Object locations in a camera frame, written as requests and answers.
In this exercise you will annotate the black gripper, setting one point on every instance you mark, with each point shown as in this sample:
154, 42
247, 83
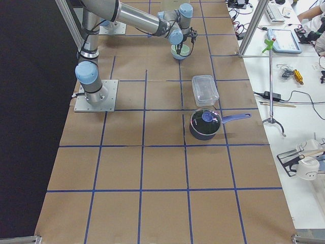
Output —
181, 45

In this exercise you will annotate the green bowl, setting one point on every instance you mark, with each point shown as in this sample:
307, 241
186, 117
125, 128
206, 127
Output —
185, 50

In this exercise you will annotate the blue bowl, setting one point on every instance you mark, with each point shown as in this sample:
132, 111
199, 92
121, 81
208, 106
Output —
179, 57

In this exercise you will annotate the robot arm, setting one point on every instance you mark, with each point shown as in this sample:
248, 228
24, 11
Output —
173, 25

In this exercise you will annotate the clear plastic food container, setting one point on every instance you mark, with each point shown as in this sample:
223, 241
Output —
204, 90

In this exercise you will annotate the dark blue saucepan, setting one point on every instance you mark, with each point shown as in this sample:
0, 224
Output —
204, 123

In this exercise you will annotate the white keyboard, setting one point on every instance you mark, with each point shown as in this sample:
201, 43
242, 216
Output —
273, 13

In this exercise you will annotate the blue tablet device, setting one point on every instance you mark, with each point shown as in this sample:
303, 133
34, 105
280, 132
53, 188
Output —
285, 41

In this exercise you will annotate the black power adapter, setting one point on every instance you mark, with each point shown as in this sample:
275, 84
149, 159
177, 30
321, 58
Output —
266, 95

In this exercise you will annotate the yellow screwdriver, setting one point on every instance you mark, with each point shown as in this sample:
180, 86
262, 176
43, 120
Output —
298, 77

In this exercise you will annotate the white mug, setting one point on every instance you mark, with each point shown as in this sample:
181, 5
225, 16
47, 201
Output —
307, 168

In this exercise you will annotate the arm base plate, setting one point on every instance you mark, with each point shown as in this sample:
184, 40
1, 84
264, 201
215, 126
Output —
116, 28
101, 101

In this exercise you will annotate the aluminium frame post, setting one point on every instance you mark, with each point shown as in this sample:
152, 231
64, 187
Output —
259, 11

